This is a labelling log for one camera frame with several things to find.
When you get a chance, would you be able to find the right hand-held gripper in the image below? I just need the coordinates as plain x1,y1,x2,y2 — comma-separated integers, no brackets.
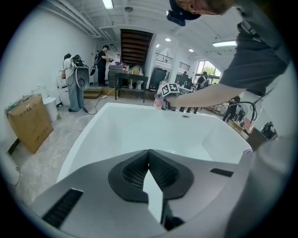
160,82,180,112

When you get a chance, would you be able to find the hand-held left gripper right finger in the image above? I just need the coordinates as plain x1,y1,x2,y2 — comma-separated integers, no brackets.
149,149,243,231

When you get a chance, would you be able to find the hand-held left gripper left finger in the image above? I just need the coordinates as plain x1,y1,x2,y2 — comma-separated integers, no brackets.
32,150,163,238

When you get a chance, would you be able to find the white bathtub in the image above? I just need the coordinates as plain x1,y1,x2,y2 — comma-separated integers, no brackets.
57,102,253,184

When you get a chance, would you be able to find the person's right forearm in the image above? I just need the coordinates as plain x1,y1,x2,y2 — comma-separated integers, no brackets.
166,82,249,110

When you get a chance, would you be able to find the small cardboard box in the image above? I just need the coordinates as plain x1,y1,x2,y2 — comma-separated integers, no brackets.
129,66,144,76

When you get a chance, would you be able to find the black metal table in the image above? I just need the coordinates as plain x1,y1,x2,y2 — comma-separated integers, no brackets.
114,72,149,103

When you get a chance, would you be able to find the large window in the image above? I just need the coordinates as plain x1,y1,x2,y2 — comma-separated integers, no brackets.
197,60,222,84

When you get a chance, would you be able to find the dark wooden staircase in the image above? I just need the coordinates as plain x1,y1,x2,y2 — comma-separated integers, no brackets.
120,29,154,68

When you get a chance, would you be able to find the black drawer cabinet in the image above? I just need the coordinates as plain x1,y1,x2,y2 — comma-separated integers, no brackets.
108,65,123,88

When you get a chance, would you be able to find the wooden platform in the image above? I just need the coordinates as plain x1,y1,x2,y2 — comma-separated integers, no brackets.
83,86,110,100

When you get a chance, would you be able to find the black machine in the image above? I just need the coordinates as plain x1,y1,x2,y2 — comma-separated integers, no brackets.
261,121,278,140

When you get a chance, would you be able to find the white toilet with tank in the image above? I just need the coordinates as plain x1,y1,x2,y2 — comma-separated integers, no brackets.
31,85,58,123

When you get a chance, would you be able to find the large cardboard box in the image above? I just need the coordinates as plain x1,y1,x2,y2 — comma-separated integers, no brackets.
7,93,54,154

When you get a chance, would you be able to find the person's face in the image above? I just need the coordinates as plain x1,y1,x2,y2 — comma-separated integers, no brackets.
176,0,236,16

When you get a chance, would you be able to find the person's dark grey shirt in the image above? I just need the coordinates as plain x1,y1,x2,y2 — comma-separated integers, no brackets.
218,0,291,96

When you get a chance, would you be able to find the black head-mounted camera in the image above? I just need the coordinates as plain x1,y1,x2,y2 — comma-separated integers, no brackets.
166,0,202,26

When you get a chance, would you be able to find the black cable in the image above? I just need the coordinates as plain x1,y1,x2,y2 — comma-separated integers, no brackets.
227,87,275,123

